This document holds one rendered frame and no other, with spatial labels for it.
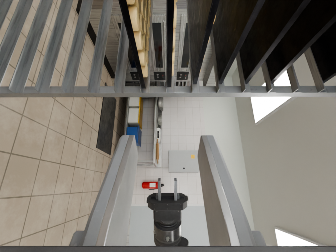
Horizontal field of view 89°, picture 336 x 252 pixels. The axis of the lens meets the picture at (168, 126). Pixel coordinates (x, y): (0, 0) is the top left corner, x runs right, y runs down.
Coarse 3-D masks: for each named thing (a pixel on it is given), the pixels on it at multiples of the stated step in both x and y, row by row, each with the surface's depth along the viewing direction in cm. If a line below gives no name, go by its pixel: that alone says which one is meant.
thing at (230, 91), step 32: (0, 96) 63; (32, 96) 63; (64, 96) 63; (96, 96) 63; (128, 96) 63; (160, 96) 63; (192, 96) 63; (224, 96) 63; (256, 96) 63; (288, 96) 63; (320, 96) 63
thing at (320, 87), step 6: (306, 54) 66; (312, 54) 63; (312, 60) 63; (312, 66) 63; (312, 72) 63; (318, 72) 61; (318, 78) 61; (318, 84) 61; (318, 90) 61; (324, 90) 61
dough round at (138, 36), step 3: (135, 33) 44; (138, 33) 44; (141, 33) 45; (135, 36) 43; (138, 36) 43; (141, 36) 45; (135, 39) 44; (138, 39) 44; (141, 39) 45; (138, 42) 44; (141, 42) 45; (138, 45) 45; (141, 45) 45; (138, 48) 45; (141, 48) 46
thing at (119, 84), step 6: (120, 36) 66; (126, 36) 70; (120, 42) 66; (126, 42) 69; (120, 48) 66; (126, 48) 68; (120, 54) 66; (126, 54) 67; (120, 60) 66; (126, 60) 66; (120, 66) 65; (126, 66) 65; (120, 72) 64; (120, 78) 63; (114, 84) 59; (120, 84) 62; (114, 90) 59; (120, 90) 61
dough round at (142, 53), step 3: (138, 51) 49; (141, 51) 49; (144, 51) 51; (138, 54) 49; (141, 54) 49; (144, 54) 51; (141, 57) 49; (144, 57) 51; (141, 60) 50; (144, 60) 51; (141, 63) 51; (144, 63) 51
